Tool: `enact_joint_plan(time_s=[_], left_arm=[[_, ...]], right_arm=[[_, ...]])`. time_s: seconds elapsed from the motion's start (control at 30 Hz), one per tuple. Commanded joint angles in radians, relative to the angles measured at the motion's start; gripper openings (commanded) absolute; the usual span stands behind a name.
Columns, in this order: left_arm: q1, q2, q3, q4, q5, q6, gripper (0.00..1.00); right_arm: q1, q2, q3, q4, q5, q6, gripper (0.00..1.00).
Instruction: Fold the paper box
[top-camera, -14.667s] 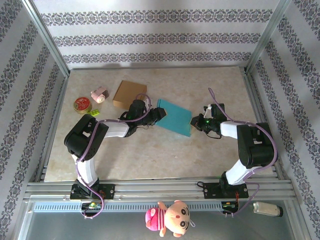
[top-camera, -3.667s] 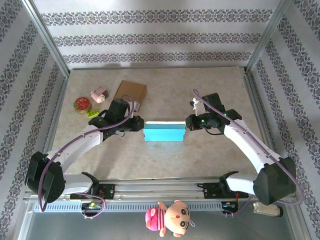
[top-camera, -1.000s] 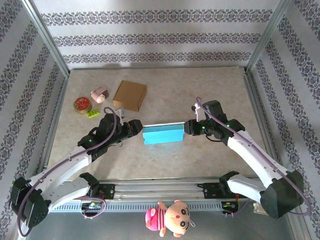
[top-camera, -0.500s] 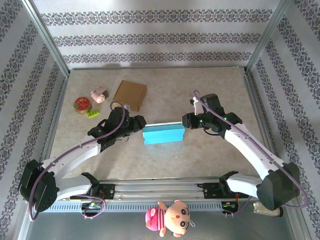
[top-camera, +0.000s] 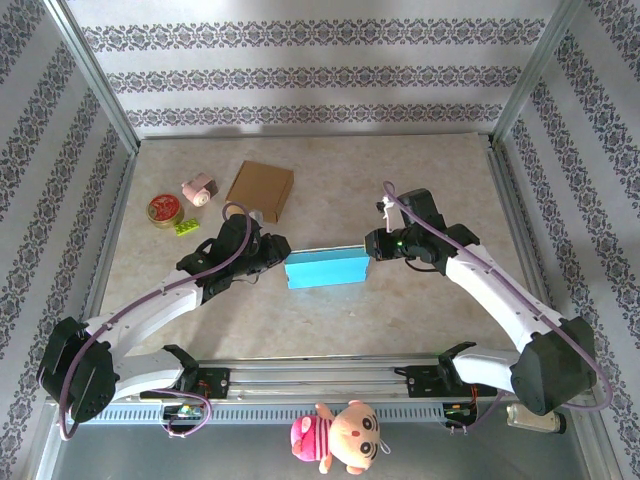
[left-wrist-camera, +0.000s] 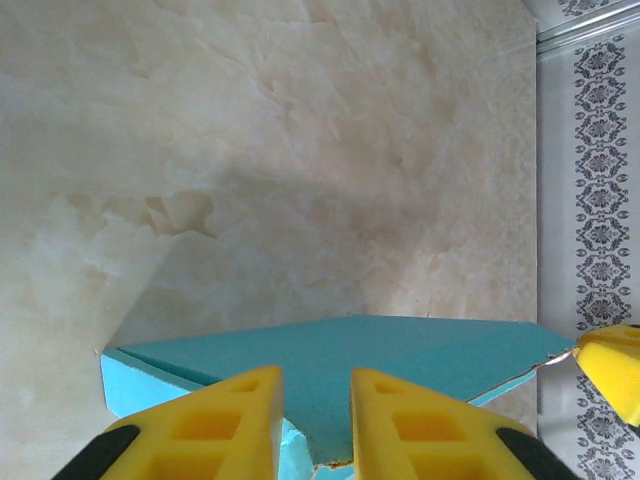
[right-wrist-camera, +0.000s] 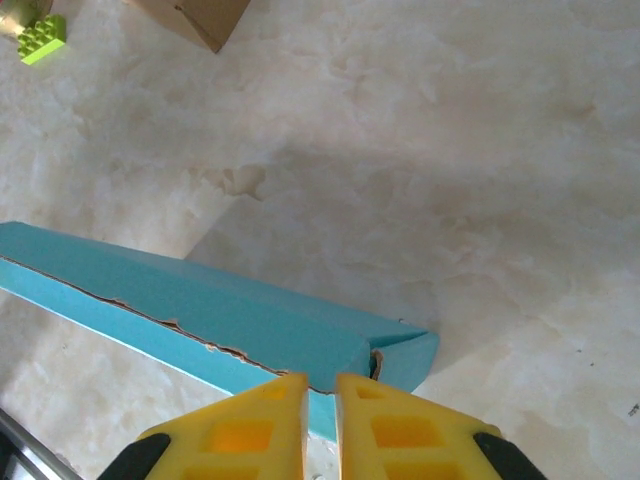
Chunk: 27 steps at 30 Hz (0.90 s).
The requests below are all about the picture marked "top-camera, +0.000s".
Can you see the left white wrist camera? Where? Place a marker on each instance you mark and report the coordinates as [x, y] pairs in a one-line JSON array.
[[256, 216]]

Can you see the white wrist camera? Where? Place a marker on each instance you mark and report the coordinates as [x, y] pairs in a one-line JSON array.
[[256, 216], [386, 210]]

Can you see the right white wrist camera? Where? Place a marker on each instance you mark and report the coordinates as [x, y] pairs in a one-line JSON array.
[[386, 210]]

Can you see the pink plush doll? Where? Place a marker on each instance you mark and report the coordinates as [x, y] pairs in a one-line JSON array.
[[350, 435]]

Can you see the aluminium side rail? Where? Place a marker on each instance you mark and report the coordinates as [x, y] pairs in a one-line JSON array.
[[527, 250], [107, 240]]

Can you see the white and teal paper box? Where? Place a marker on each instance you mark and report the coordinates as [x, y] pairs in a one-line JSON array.
[[327, 270]]

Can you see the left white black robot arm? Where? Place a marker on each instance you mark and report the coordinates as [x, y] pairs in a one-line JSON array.
[[75, 375]]

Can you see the aluminium frame post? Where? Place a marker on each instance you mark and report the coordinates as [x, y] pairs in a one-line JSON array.
[[535, 75], [95, 80]]

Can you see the small pink box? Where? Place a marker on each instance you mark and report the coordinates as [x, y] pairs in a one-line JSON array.
[[197, 189]]

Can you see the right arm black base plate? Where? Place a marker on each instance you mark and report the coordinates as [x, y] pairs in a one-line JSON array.
[[422, 382]]

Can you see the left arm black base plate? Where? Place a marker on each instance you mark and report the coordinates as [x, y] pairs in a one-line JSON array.
[[215, 382]]

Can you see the green toy brick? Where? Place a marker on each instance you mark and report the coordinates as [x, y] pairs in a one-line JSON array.
[[187, 227]]

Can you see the brown cardboard box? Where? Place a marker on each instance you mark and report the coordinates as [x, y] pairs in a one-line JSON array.
[[257, 187]]

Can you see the small circuit board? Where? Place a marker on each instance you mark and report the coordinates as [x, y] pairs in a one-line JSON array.
[[459, 411], [182, 411]]

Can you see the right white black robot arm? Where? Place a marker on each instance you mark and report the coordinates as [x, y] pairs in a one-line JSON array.
[[555, 370]]

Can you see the aluminium mounting rail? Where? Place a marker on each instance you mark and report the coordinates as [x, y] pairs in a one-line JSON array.
[[320, 382]]

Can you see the red round tin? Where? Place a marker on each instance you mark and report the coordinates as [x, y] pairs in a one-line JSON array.
[[164, 210]]

